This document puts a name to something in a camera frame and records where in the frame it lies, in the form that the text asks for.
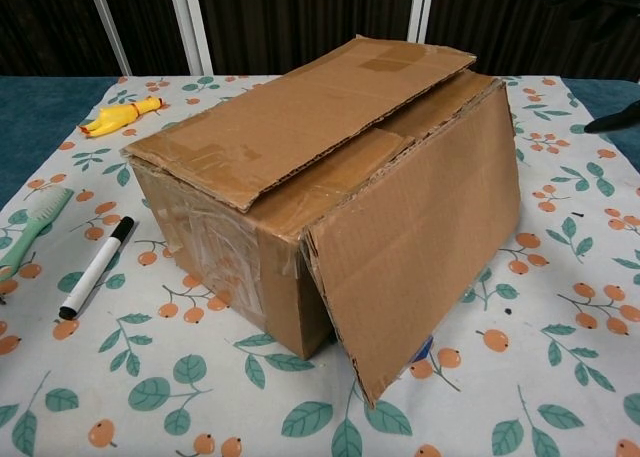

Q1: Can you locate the floral print tablecloth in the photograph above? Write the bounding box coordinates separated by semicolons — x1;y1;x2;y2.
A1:
0;74;640;457

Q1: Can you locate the blue toy building block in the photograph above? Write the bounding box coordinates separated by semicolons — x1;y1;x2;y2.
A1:
412;334;434;364

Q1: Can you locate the green plastic hair brush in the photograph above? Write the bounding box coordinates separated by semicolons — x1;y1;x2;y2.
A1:
0;186;75;282

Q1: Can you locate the yellow rubber chicken toy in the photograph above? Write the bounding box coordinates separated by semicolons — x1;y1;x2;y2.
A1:
77;96;169;139

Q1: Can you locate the white metal post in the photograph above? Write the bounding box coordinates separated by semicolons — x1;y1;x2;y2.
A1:
406;0;436;58
167;0;217;77
83;0;134;77

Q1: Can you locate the white marker with black cap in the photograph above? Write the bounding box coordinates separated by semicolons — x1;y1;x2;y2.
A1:
58;216;136;321

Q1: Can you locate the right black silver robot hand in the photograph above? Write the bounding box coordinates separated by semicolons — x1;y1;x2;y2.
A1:
583;107;640;134

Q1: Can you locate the brown cardboard shipping box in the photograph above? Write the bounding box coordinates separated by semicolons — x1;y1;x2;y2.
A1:
121;34;522;407

